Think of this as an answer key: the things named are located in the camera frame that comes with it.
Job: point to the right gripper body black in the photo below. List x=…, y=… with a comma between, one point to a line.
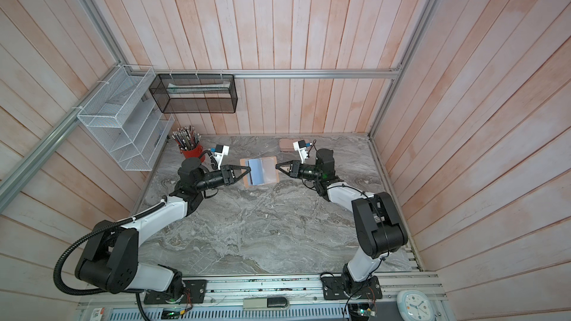
x=307, y=172

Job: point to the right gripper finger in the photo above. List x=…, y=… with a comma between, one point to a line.
x=284, y=165
x=284, y=170

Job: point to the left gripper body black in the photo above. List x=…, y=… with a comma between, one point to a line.
x=214, y=181

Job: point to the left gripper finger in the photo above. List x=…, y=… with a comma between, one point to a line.
x=236, y=170
x=241, y=178

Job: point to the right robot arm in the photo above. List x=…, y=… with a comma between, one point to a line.
x=378, y=226

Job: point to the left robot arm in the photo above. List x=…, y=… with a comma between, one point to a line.
x=109, y=262

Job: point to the red pen cup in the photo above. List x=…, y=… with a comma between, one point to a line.
x=196, y=152

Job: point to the grey black handheld device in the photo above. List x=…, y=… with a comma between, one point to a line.
x=265, y=303

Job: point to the white analog clock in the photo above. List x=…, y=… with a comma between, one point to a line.
x=415, y=306

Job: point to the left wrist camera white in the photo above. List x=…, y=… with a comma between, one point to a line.
x=217, y=155

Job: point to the black mesh wall basket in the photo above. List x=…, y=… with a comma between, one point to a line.
x=195, y=93

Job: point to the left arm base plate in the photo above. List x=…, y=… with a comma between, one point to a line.
x=184, y=291

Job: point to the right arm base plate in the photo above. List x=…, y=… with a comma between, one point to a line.
x=343, y=288

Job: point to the white wire mesh shelf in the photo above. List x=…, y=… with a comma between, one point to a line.
x=125, y=120

